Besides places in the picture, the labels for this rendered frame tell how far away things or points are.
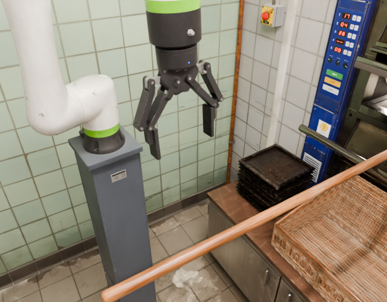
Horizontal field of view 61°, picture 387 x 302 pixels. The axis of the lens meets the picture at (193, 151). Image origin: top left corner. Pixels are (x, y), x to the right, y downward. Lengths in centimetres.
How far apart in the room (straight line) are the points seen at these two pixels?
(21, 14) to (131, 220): 85
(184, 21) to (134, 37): 129
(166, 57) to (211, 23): 149
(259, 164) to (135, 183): 76
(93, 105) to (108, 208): 42
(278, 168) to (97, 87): 106
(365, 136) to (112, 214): 119
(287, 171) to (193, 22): 130
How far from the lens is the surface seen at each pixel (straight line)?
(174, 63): 58
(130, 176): 124
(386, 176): 126
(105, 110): 110
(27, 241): 228
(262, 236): 171
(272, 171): 174
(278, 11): 188
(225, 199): 187
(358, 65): 148
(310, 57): 182
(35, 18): 90
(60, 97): 100
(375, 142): 171
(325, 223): 185
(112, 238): 140
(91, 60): 179
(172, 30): 56
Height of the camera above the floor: 185
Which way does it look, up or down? 35 degrees down
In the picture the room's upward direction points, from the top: straight up
